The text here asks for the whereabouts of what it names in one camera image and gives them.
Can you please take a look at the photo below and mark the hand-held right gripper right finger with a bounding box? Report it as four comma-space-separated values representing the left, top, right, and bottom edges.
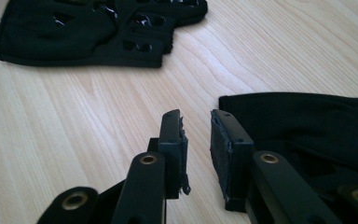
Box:
210, 108, 256, 213

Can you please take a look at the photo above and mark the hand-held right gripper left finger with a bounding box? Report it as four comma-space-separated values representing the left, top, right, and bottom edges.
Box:
148, 108, 191, 201

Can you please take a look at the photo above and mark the black fingerless glove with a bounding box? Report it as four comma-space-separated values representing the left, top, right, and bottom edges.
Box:
0, 0, 209, 69
218, 91, 358, 200

